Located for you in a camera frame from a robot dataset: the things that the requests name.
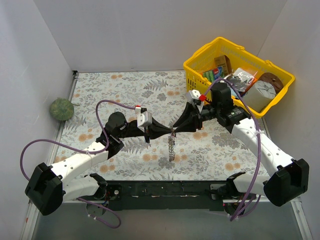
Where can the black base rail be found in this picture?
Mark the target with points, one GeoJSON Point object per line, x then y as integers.
{"type": "Point", "coordinates": [167, 195]}

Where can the silver foil packet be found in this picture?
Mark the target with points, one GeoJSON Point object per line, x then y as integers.
{"type": "Point", "coordinates": [241, 80]}

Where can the green felt ball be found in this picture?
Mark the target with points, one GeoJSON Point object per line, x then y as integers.
{"type": "Point", "coordinates": [61, 109]}

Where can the floral table mat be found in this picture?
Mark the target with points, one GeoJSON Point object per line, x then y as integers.
{"type": "Point", "coordinates": [211, 153]}

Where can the green blue sponge pack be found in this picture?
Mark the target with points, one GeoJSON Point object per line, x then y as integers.
{"type": "Point", "coordinates": [213, 74]}

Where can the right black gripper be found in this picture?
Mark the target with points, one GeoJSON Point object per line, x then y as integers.
{"type": "Point", "coordinates": [198, 117]}

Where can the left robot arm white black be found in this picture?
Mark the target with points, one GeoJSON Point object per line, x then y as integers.
{"type": "Point", "coordinates": [50, 186]}

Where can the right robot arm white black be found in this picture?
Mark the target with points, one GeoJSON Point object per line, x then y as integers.
{"type": "Point", "coordinates": [287, 177]}

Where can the yellow plastic basket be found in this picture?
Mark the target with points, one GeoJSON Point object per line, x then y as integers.
{"type": "Point", "coordinates": [203, 60]}

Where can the metal disc keyring holder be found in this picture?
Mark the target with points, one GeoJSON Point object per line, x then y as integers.
{"type": "Point", "coordinates": [171, 145]}

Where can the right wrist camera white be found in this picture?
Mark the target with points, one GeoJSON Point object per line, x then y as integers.
{"type": "Point", "coordinates": [195, 98]}

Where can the brown cardboard box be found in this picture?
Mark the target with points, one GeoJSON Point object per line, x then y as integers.
{"type": "Point", "coordinates": [224, 62]}

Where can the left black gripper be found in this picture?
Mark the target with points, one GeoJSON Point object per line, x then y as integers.
{"type": "Point", "coordinates": [146, 132]}

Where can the light blue cloth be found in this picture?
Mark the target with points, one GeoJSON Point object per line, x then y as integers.
{"type": "Point", "coordinates": [235, 94]}

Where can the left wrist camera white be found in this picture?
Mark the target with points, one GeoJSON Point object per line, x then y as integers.
{"type": "Point", "coordinates": [143, 117]}

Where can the brown round disc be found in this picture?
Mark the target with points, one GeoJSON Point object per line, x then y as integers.
{"type": "Point", "coordinates": [272, 79]}

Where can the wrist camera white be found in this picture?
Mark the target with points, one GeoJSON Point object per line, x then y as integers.
{"type": "Point", "coordinates": [143, 117]}
{"type": "Point", "coordinates": [195, 98]}

